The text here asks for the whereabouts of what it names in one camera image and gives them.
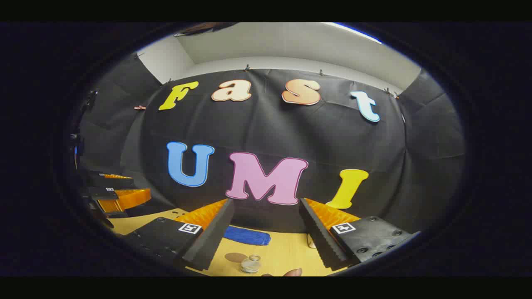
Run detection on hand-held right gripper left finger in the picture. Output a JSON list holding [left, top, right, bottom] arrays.
[[118, 199, 235, 272]]

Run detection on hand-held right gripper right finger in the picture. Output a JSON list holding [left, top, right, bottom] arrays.
[[298, 198, 421, 270]]

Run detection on clear plastic water bottle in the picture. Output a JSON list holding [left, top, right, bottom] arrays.
[[240, 255, 261, 274]]

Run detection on blue towel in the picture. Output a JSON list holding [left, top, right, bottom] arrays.
[[224, 225, 271, 246]]

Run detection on black backdrop cloth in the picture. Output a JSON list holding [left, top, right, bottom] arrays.
[[77, 52, 466, 235]]

